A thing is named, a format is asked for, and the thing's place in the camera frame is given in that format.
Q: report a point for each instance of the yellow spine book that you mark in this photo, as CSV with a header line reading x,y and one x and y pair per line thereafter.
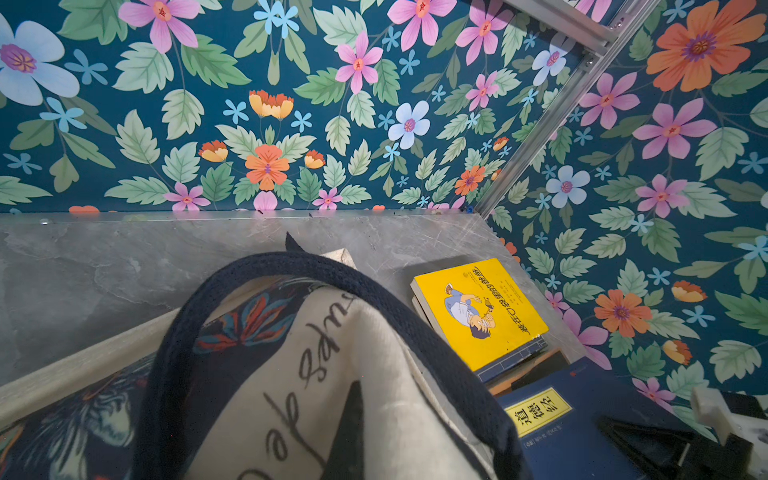
x,y
479,310

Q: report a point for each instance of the cream canvas tote bag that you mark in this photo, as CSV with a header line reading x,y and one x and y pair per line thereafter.
x,y
283,365

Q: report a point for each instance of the brown cover book barcode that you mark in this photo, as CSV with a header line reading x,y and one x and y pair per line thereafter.
x,y
531,370

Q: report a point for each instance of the navy book yellow label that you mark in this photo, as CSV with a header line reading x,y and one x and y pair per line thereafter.
x,y
556,419
507,363

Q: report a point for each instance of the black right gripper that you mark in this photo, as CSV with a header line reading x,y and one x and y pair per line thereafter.
x,y
663,453

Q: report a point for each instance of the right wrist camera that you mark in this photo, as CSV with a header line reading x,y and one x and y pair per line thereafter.
x,y
729,413

